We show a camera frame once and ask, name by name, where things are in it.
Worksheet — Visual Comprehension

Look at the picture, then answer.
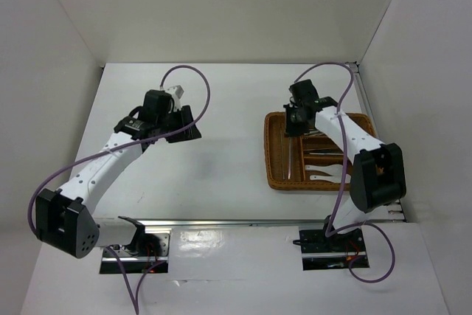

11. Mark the aluminium rail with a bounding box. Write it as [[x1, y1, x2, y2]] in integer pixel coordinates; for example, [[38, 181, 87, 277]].
[[91, 218, 406, 229], [347, 62, 408, 223]]

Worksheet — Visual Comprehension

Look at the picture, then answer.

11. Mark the brown wicker cutlery tray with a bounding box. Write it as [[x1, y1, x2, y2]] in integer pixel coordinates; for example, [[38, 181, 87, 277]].
[[263, 111, 378, 192]]

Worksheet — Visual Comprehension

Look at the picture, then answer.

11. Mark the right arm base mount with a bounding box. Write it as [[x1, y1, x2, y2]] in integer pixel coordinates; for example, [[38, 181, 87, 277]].
[[292, 229, 369, 271]]

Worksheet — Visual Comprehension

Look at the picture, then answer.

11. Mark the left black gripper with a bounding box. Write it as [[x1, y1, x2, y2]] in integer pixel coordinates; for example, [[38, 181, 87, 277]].
[[156, 105, 202, 143]]

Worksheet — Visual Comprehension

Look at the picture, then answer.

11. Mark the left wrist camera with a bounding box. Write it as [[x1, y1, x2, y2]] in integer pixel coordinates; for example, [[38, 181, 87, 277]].
[[166, 85, 184, 100]]

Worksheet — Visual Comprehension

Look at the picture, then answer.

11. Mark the aluminium rail front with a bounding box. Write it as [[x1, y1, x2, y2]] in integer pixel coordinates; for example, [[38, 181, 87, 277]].
[[91, 218, 406, 229]]

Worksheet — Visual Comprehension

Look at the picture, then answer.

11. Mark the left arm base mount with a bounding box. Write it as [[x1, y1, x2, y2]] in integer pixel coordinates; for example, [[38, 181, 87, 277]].
[[111, 227, 171, 274]]

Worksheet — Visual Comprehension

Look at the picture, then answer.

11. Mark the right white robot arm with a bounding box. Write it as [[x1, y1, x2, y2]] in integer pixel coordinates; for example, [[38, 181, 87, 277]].
[[284, 80, 406, 250]]

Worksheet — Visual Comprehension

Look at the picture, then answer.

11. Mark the aluminium rail right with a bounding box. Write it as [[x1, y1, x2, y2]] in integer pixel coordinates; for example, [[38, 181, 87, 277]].
[[347, 62, 408, 223]]

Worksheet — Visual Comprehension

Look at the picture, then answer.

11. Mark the grey chopstick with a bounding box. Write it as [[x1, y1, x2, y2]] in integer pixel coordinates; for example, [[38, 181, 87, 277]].
[[280, 133, 285, 181], [288, 136, 292, 180]]

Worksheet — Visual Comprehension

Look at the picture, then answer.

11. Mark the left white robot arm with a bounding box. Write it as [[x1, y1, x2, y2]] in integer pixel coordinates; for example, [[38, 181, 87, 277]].
[[35, 86, 201, 259]]

